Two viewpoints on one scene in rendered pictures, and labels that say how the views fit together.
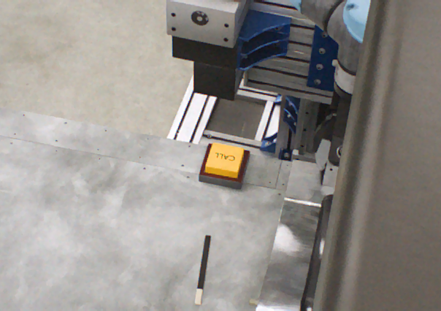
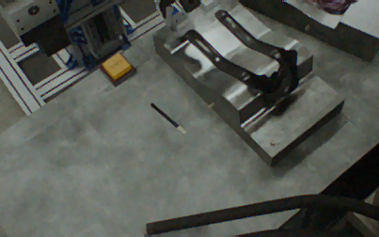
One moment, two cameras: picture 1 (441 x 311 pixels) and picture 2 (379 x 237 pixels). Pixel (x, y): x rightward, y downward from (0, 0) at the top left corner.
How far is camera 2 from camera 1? 0.55 m
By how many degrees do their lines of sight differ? 26
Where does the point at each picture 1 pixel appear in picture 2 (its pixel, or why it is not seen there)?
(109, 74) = not seen: outside the picture
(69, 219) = (83, 161)
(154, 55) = not seen: outside the picture
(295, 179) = (165, 40)
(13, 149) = (9, 162)
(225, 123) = (38, 74)
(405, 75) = not seen: outside the picture
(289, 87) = (85, 15)
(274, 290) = (224, 87)
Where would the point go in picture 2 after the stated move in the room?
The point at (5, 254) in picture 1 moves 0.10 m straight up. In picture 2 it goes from (77, 205) to (66, 190)
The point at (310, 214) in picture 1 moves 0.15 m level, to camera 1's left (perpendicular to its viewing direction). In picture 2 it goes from (189, 48) to (153, 84)
